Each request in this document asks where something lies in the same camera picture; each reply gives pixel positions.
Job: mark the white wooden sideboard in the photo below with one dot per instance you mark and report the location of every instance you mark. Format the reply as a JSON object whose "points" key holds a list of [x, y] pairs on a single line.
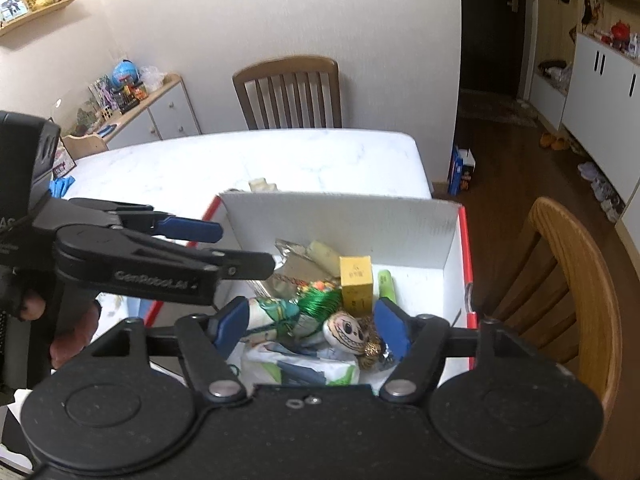
{"points": [[170, 115]]}

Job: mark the cloth charm with green tassel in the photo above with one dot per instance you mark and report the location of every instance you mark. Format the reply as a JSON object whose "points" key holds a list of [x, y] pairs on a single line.
{"points": [[272, 317]]}

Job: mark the dark wooden chair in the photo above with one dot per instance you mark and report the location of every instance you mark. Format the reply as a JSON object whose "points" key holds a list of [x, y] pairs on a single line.
{"points": [[285, 67]]}

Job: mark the photo frame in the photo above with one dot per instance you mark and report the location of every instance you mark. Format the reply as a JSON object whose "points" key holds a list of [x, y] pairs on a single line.
{"points": [[12, 7]]}

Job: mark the red printed bag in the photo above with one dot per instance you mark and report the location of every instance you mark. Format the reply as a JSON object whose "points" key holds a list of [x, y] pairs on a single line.
{"points": [[65, 157]]}

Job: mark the curved wooden rack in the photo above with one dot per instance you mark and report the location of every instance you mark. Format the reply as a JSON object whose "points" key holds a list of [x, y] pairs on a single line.
{"points": [[85, 145]]}

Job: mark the light wooden chair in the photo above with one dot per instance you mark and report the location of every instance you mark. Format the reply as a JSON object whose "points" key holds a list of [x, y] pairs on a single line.
{"points": [[575, 270]]}

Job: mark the blue box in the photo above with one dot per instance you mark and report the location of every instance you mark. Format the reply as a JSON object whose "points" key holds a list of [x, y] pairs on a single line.
{"points": [[460, 170]]}

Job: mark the green tube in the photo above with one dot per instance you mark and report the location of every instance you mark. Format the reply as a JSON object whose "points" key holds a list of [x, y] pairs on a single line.
{"points": [[386, 287]]}

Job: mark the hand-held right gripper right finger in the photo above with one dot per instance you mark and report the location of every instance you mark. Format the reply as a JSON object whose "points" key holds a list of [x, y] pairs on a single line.
{"points": [[392, 327]]}

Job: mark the blue glove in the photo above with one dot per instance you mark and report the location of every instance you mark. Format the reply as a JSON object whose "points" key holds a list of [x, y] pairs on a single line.
{"points": [[62, 187]]}

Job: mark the clear plastic bag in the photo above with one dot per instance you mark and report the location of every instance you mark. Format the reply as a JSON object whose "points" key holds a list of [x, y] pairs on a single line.
{"points": [[151, 78]]}

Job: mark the red teapot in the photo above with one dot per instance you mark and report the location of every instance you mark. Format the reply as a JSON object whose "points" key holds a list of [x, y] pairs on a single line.
{"points": [[620, 31]]}

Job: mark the white shoes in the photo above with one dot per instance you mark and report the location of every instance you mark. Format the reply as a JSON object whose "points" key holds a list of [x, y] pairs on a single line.
{"points": [[600, 190]]}

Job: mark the small yellow box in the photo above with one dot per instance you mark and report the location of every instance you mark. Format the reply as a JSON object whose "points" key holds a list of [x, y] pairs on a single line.
{"points": [[356, 285]]}

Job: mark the patterned door mat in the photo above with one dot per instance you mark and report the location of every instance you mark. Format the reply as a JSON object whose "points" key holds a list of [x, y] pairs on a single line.
{"points": [[500, 112]]}

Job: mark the orange slippers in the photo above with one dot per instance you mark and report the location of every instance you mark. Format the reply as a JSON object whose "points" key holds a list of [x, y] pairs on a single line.
{"points": [[552, 141]]}

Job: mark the blue globe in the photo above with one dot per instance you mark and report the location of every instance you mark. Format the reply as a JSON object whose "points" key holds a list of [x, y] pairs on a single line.
{"points": [[125, 72]]}

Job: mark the wooden wall shelf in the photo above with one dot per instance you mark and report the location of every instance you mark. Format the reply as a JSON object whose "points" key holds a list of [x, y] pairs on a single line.
{"points": [[45, 15]]}

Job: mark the red cardboard shoe box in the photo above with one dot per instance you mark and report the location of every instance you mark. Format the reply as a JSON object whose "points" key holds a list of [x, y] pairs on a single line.
{"points": [[350, 230]]}

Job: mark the dark bottles group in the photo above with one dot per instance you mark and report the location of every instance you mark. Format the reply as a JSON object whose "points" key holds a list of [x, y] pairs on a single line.
{"points": [[127, 97]]}

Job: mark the person's left hand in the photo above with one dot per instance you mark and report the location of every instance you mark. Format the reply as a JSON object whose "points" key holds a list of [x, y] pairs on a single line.
{"points": [[72, 347]]}

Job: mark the white green plastic packet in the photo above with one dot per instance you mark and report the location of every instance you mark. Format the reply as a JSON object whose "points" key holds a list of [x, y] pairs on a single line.
{"points": [[300, 367]]}

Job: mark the large white wall cabinet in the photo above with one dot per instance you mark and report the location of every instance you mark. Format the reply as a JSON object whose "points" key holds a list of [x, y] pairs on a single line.
{"points": [[600, 85]]}

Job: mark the dark wooden door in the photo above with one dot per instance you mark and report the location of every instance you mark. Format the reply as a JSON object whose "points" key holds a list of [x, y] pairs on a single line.
{"points": [[495, 25]]}

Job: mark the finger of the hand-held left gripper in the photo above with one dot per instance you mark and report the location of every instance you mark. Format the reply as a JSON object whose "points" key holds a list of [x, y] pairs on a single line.
{"points": [[195, 230], [250, 265]]}

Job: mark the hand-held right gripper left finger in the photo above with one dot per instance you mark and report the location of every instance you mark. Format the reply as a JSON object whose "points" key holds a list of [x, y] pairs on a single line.
{"points": [[231, 327]]}

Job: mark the cream plastic stick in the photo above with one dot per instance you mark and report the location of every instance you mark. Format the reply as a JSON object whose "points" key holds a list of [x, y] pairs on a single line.
{"points": [[325, 255]]}

